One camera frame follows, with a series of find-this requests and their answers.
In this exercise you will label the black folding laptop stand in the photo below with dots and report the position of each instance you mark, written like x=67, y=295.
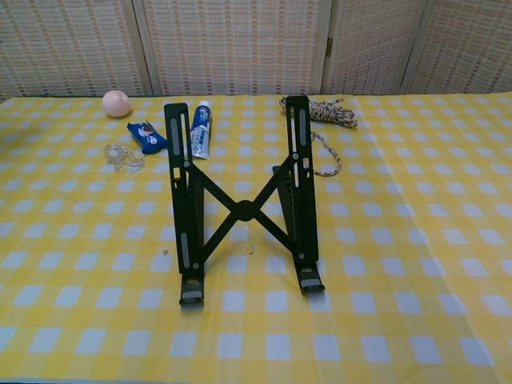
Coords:
x=241, y=209

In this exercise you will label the blue white toothpaste tube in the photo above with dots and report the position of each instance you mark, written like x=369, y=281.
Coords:
x=200, y=132

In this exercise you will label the blue cookie packet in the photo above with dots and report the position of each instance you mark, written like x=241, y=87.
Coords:
x=148, y=138

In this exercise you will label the yellow white checked tablecloth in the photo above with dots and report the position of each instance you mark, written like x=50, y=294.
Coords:
x=400, y=260

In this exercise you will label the brass screen hinge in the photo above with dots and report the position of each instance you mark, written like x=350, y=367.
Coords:
x=330, y=46

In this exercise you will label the pink ball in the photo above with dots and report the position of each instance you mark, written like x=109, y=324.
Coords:
x=116, y=104

